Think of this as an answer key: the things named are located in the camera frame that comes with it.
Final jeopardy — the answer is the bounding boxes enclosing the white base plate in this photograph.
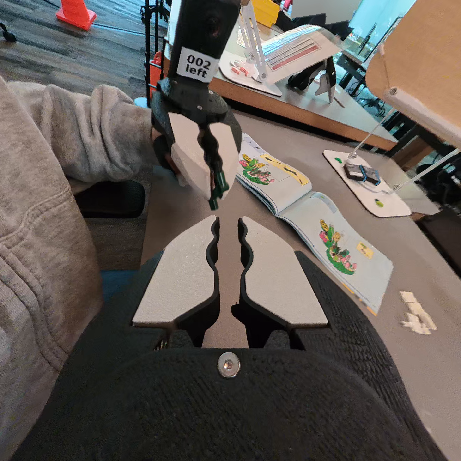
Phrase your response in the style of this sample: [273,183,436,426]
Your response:
[323,149,412,218]

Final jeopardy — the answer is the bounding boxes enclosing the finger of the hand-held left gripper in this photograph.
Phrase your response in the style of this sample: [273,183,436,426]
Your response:
[169,112,214,199]
[209,123,241,199]

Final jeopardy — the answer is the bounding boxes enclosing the clear panel with printed sheet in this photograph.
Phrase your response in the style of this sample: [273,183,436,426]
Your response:
[259,24,343,85]

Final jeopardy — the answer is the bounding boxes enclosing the orange traffic cone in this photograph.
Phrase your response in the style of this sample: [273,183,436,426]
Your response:
[149,51,163,95]
[56,0,97,31]

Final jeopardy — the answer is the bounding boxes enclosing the white lego pieces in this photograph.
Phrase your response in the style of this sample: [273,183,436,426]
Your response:
[399,291,437,335]

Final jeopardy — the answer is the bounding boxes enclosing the person's left forearm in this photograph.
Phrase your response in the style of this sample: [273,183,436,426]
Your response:
[7,81,163,182]

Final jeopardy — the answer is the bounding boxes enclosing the yellow box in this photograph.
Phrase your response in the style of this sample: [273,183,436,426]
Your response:
[251,0,281,27]

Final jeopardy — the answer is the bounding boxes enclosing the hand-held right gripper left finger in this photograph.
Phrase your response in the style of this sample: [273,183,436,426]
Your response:
[133,215,221,328]

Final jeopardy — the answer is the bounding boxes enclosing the black metal stand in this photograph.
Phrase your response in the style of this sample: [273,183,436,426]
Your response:
[143,0,170,105]

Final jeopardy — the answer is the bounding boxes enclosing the black grey tool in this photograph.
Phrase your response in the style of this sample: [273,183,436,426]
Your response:
[287,58,337,105]

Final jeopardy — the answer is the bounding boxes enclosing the lego instruction booklet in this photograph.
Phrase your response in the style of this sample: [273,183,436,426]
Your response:
[236,133,394,316]

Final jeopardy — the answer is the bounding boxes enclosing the wood edged side table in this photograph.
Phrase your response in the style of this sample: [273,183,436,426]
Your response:
[164,47,398,152]

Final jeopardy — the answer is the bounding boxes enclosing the dark green lego piece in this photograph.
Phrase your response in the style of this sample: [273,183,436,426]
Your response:
[209,171,230,210]

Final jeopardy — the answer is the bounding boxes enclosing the person's grey hoodie torso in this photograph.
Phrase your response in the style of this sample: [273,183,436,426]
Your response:
[0,74,105,460]

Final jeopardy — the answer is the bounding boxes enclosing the white stand base board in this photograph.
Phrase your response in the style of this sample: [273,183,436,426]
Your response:
[219,50,283,97]

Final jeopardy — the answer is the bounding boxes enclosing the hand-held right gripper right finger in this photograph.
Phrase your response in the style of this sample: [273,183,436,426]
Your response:
[230,216,329,328]

